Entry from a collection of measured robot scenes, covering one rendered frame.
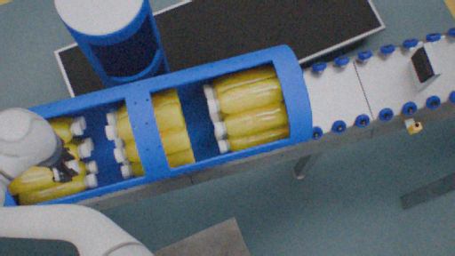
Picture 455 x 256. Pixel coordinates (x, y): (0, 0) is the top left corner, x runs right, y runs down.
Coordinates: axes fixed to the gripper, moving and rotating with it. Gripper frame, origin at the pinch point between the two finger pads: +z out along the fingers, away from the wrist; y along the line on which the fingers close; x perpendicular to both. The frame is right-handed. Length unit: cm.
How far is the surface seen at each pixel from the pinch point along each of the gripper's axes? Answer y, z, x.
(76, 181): -3.6, 6.1, 0.0
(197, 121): 8.1, 18.5, -36.7
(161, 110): 7.2, -4.4, -27.6
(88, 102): 13.7, -6.1, -9.5
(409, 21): 58, 114, -155
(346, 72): 13, 22, -87
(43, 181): -2.4, 1.0, 7.5
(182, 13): 85, 100, -44
